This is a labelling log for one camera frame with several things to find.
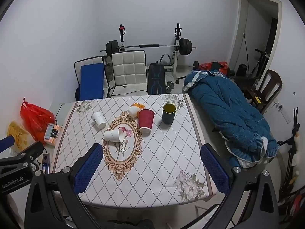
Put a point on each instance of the white barbell rack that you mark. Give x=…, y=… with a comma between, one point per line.
x=177, y=52

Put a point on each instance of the black stand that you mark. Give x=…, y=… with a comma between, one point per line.
x=295, y=124

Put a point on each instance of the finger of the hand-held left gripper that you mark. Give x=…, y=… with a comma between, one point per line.
x=29, y=150
x=7, y=143

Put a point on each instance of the white door frame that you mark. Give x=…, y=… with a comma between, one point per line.
x=240, y=28

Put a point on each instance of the red ribbed paper cup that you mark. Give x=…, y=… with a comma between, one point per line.
x=145, y=121

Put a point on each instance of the blue quilt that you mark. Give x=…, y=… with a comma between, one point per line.
x=224, y=107

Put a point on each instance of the floral diamond pattern tablecloth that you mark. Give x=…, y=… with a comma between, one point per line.
x=154, y=159

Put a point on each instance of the purple phone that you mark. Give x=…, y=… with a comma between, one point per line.
x=45, y=162

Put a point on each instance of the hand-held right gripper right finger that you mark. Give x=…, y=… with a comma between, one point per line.
x=215, y=169

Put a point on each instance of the short white paper cup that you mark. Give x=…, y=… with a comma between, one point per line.
x=113, y=135

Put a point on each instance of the red plastic bag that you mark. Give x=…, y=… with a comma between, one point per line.
x=35, y=121

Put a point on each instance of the black scooter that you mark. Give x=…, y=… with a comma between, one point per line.
x=261, y=59

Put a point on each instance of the yellow plastic bag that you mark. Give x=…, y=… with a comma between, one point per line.
x=17, y=133

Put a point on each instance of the white padded chair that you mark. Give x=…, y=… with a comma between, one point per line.
x=77, y=69
x=128, y=69

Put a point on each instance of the dark green cup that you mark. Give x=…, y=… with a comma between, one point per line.
x=168, y=116

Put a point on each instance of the orange and blue box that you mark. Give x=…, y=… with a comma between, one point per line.
x=51, y=133

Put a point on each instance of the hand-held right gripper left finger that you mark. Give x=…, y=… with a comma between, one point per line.
x=88, y=168

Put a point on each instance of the black bag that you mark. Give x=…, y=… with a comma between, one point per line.
x=242, y=69

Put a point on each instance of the tall white paper cup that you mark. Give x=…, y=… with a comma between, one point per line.
x=99, y=120

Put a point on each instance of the orange and white paper cup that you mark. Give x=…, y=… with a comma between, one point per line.
x=134, y=110

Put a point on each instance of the dark wooden chair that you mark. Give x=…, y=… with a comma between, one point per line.
x=274, y=83

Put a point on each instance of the blue folded mat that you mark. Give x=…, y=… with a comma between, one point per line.
x=91, y=81

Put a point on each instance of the metal dumbbell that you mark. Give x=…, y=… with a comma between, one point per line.
x=169, y=85

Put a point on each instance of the black barbell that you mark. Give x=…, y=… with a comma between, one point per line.
x=184, y=45

